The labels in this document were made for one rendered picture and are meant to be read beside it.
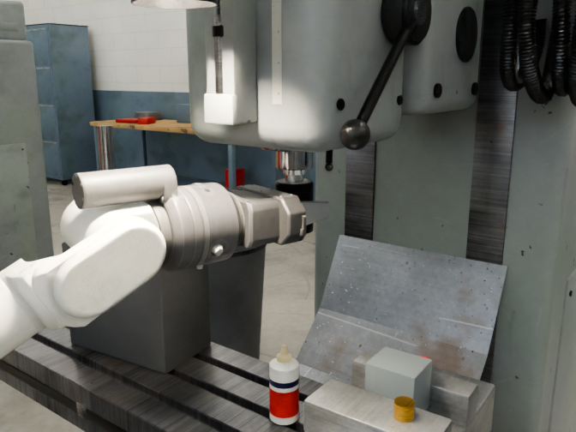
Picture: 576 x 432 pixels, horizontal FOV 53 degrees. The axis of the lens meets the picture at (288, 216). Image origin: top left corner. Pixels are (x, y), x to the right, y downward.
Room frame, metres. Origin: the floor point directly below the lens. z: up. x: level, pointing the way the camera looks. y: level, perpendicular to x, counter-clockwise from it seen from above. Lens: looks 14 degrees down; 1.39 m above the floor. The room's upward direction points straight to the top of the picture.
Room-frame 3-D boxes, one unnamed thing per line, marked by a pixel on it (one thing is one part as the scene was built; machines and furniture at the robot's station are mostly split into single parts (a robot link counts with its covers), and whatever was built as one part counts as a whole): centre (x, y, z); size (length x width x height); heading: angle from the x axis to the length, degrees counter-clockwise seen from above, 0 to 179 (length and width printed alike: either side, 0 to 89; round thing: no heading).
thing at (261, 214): (0.64, 0.06, 1.23); 0.13 x 0.12 x 0.10; 38
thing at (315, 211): (0.67, -0.03, 1.23); 0.06 x 0.02 x 0.03; 128
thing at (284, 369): (0.71, 0.01, 0.98); 0.04 x 0.04 x 0.11
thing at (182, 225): (0.57, 0.16, 1.24); 0.11 x 0.11 x 0.11; 38
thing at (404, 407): (0.54, -0.12, 1.05); 0.02 x 0.02 x 0.02
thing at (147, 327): (0.93, 0.26, 1.03); 0.22 x 0.12 x 0.20; 60
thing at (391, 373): (0.60, -0.13, 1.04); 0.06 x 0.05 x 0.06; 55
